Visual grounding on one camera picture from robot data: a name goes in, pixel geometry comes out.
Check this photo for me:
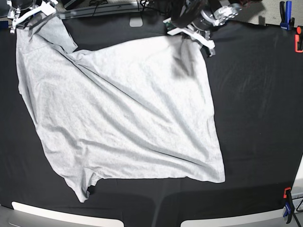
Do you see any grey t-shirt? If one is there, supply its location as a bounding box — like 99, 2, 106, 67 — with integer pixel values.
16, 18, 225, 202

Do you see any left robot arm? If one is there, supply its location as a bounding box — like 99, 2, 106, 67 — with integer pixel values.
179, 0, 259, 31

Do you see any blue clamp top right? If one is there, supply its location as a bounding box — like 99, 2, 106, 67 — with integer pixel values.
279, 0, 294, 31

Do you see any orange clamp top right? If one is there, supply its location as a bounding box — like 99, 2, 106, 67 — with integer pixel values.
294, 26, 303, 53

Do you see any orange blue clamp bottom right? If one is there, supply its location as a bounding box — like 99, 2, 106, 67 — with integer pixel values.
283, 187, 294, 224

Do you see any black cable bundle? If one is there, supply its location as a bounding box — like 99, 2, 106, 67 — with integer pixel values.
138, 0, 206, 28

